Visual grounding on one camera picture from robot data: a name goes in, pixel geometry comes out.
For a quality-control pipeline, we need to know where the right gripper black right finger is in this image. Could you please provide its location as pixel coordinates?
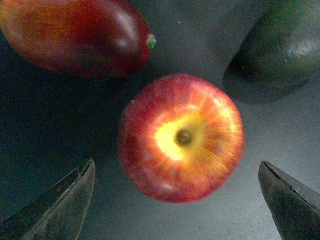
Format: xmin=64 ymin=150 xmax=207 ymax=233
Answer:
xmin=258 ymin=161 xmax=320 ymax=240

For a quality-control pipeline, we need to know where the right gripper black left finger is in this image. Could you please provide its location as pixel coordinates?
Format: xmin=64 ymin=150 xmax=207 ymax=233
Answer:
xmin=0 ymin=158 xmax=96 ymax=240

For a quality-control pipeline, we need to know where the red yellow apple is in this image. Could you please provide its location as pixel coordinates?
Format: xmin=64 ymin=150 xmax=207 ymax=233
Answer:
xmin=117 ymin=73 xmax=244 ymax=203

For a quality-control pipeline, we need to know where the dark green avocado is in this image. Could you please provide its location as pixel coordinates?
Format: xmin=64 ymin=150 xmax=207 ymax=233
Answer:
xmin=226 ymin=0 xmax=320 ymax=97

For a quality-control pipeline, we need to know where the red orange mango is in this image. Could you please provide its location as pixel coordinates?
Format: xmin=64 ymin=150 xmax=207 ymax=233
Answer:
xmin=0 ymin=0 xmax=157 ymax=78

